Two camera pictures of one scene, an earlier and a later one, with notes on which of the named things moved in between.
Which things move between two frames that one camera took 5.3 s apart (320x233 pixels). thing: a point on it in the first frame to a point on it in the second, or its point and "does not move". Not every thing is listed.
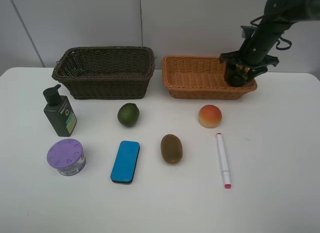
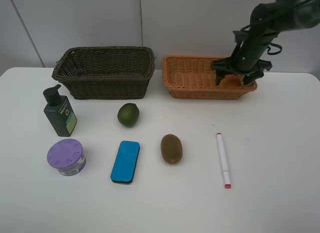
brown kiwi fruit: [171, 148] does not move
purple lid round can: [66, 155] does not move
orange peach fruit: [210, 116] to [230, 82]
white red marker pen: [223, 161] does not move
